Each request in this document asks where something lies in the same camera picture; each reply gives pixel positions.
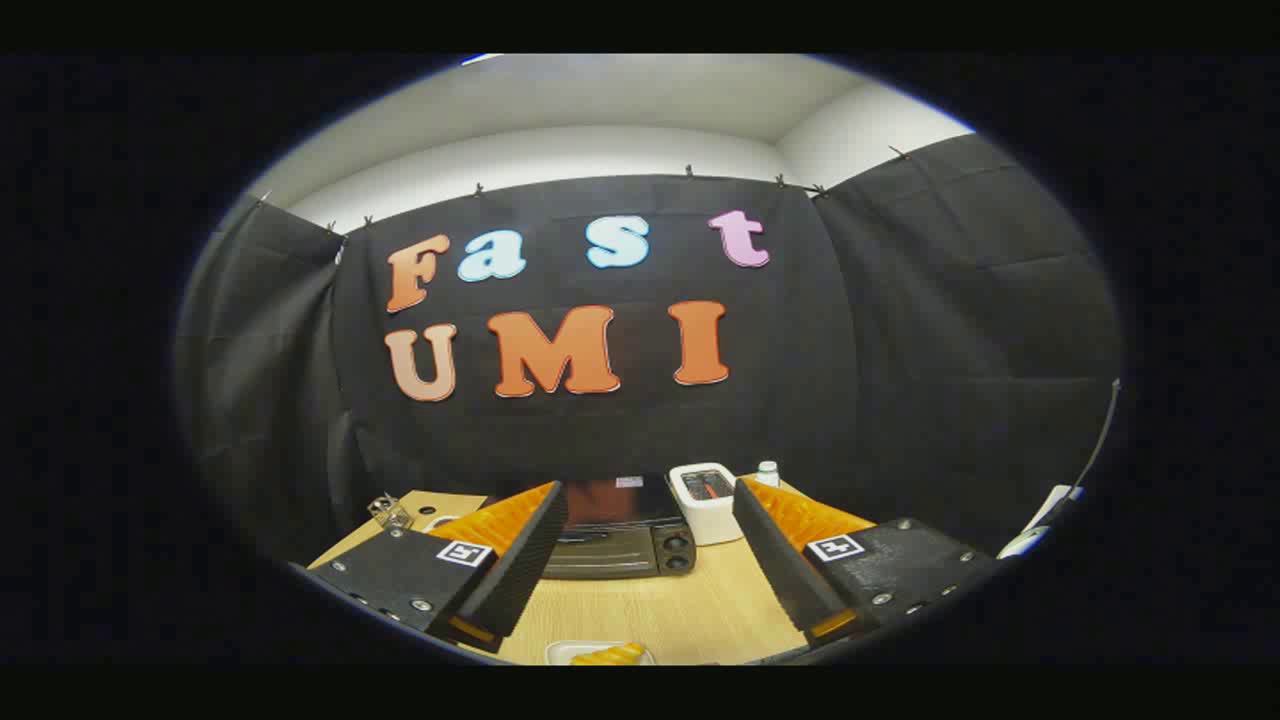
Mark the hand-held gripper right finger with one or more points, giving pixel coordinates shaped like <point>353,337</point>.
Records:
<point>780,570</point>

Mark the yellow croissant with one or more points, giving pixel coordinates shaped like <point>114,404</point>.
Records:
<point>610,656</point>

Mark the white plate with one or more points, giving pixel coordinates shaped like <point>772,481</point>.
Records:
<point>558,655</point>

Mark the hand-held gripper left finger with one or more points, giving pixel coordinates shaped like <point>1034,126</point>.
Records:
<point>530,560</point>

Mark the small white bottle green cap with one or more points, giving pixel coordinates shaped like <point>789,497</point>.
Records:
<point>767,475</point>

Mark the white plastic object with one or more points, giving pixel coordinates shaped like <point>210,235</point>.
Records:
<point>1040,520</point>

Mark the black toaster oven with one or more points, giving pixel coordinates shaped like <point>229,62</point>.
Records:
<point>620,550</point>

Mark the black backdrop cloth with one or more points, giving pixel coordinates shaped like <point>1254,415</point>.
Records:
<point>900,350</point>

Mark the white pop-up toaster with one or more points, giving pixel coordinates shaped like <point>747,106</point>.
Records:
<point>705,522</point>

